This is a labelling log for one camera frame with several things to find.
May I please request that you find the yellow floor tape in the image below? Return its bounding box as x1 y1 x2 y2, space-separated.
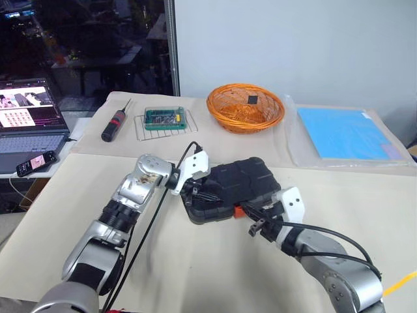
382 269 417 297

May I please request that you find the black plastic tool case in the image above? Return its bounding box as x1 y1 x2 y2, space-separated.
180 156 282 226

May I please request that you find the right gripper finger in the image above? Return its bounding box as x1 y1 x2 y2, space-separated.
242 201 274 224
248 220 278 238

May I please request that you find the metal pole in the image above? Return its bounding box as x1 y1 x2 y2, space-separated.
164 0 181 98

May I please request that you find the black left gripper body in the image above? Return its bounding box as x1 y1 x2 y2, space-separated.
180 175 210 205

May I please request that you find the blue folder in plastic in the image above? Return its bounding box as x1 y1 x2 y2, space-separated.
282 93 417 170

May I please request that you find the open laptop computer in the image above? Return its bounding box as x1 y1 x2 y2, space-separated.
0 77 71 175

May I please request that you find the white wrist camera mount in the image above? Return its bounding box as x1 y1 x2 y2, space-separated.
271 186 306 226
169 150 210 196

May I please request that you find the white side table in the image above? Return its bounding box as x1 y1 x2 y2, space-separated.
0 116 94 179

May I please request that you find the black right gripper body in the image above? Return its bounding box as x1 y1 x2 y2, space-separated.
260 201 285 245

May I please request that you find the large beige table sheet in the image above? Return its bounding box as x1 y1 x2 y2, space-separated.
0 153 417 310

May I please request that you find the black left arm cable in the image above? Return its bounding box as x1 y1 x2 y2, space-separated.
103 141 205 313

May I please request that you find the black screwdriver with red band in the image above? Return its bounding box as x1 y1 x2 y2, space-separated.
100 98 132 143

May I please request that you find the blue board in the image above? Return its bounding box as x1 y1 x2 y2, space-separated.
296 107 409 161

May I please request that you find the small wire cooling rack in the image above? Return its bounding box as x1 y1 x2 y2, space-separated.
133 108 199 142

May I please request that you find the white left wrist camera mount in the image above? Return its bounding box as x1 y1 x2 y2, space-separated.
169 150 210 196

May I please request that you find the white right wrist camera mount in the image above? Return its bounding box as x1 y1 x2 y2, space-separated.
271 186 306 226

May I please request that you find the orange wicker basket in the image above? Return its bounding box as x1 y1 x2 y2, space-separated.
206 83 286 134

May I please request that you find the black smartphone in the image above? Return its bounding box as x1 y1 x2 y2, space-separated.
16 150 58 178

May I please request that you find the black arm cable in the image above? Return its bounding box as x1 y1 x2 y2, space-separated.
281 222 382 282
103 141 205 313

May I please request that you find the green screwdriver bit box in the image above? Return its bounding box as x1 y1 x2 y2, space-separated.
143 105 188 132

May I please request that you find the thin white cable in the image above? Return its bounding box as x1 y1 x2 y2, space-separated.
8 175 34 200

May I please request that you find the dark background table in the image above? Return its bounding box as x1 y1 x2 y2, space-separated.
50 44 143 95

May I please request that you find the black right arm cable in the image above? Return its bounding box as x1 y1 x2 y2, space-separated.
281 222 382 282

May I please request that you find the beige table sheet under basket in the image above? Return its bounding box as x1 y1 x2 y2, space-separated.
70 91 417 179

